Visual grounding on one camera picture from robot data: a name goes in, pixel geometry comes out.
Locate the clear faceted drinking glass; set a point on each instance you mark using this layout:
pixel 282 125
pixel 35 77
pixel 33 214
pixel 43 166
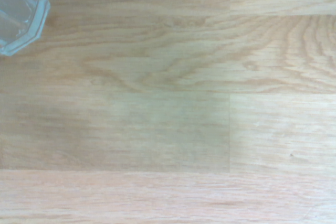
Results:
pixel 18 11

